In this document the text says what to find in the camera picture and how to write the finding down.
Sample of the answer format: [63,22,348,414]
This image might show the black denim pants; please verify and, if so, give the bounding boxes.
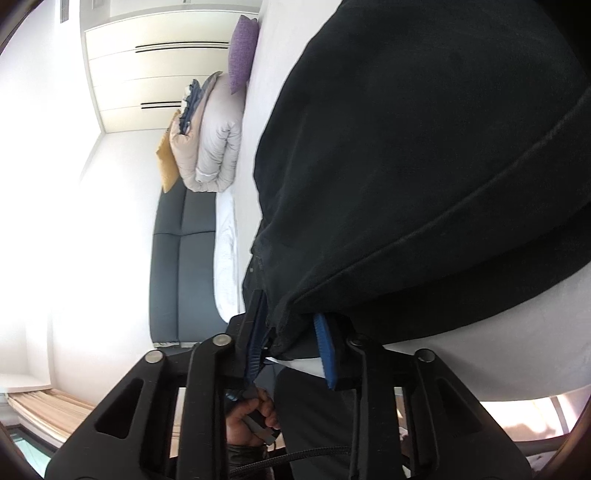
[245,1,590,360]

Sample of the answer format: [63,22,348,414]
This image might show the person's left hand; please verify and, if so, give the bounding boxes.
[224,387,282,447]

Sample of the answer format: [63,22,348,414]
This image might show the dark grey headboard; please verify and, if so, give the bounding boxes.
[149,180,226,346]

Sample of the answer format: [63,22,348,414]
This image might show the yellow pillow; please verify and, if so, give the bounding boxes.
[156,110,180,193]

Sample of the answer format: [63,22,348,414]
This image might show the folded beige duvet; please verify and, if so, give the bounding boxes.
[168,72,245,193]

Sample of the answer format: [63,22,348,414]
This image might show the folded blue grey cloth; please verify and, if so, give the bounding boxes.
[178,79,204,135]

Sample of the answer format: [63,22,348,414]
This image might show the white wardrobe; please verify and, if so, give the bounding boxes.
[80,1,261,133]

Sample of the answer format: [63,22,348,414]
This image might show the purple pillow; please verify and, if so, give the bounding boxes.
[228,15,259,94]

